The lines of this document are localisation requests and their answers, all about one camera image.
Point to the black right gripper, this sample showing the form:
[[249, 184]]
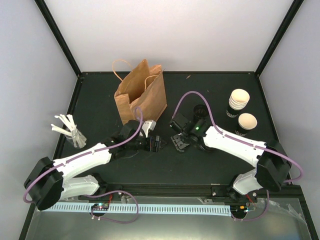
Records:
[[178, 144]]

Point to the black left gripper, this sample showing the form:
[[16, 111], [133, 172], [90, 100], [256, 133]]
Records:
[[156, 148]]

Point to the brown paper bag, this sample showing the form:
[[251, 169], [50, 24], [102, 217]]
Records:
[[143, 87]]

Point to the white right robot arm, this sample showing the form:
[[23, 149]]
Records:
[[270, 166]]

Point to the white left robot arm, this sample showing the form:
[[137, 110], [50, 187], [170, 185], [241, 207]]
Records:
[[51, 181]]

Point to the single black paper cup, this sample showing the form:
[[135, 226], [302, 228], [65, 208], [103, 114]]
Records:
[[246, 123]]

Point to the stack of black paper cups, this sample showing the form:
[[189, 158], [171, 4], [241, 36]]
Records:
[[237, 101]]

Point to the white wooden stirrers in glass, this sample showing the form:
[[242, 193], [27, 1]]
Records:
[[72, 133]]

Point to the left small circuit board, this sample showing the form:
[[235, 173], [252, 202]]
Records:
[[100, 206]]

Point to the small circuit board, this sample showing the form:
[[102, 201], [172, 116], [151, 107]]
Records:
[[242, 208], [100, 206]]

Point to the right small circuit board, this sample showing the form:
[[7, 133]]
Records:
[[242, 208]]

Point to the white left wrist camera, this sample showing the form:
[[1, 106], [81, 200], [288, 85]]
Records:
[[147, 127]]

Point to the white slotted cable duct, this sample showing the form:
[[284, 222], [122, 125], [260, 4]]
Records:
[[126, 208]]

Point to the black front aluminium rail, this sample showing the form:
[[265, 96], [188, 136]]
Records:
[[221, 191]]

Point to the black frame post right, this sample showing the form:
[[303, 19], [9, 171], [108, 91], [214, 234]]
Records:
[[286, 22]]

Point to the black frame post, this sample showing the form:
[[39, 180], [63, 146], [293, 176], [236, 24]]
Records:
[[286, 22], [47, 15]]

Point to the black frame post left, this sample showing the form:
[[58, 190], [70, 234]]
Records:
[[47, 15]]

